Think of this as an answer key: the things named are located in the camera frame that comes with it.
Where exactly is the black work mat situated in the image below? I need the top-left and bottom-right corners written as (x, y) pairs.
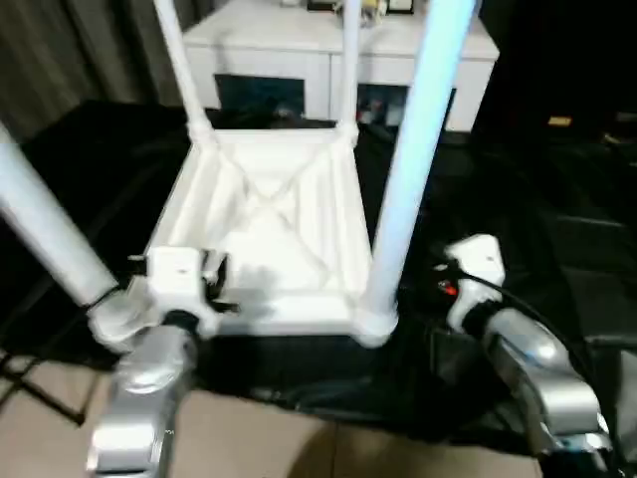
top-left (0, 99), bottom-right (637, 444)

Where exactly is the white cabinet with glass doors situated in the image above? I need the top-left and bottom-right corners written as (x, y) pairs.
top-left (182, 0), bottom-right (500, 133)

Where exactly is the white plastic table top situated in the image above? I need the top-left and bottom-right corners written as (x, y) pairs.
top-left (88, 126), bottom-right (399, 355)

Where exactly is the black folding stand leg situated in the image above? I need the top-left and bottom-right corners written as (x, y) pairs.
top-left (0, 348), bottom-right (86, 427)

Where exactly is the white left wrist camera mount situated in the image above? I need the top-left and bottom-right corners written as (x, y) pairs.
top-left (143, 246), bottom-right (223, 340)

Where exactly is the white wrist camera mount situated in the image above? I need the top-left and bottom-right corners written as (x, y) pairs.
top-left (143, 246), bottom-right (223, 340)
top-left (445, 233), bottom-right (505, 330)

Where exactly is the grey curtain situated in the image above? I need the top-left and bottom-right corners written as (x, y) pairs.
top-left (0, 0), bottom-right (200, 145)

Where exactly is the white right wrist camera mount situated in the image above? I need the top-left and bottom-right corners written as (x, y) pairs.
top-left (445, 233), bottom-right (505, 330)

